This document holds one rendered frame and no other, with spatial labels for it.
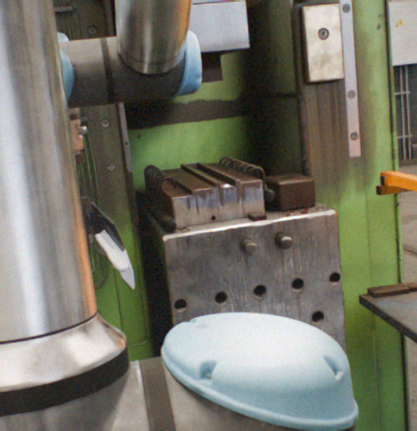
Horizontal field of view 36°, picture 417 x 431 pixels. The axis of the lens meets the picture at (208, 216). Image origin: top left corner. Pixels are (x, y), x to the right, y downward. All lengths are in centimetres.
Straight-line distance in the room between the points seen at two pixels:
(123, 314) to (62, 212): 120
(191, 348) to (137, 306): 117
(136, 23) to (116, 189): 89
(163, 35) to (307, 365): 38
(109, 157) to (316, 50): 54
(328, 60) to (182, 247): 57
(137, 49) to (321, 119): 96
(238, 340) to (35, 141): 17
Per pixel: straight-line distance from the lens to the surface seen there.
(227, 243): 134
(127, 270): 91
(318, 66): 157
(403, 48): 854
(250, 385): 37
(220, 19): 138
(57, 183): 37
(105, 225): 90
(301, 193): 144
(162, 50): 68
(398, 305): 144
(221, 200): 138
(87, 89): 74
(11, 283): 36
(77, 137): 86
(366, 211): 167
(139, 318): 157
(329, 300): 145
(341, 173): 162
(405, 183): 137
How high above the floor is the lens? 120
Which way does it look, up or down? 11 degrees down
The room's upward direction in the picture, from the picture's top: 6 degrees counter-clockwise
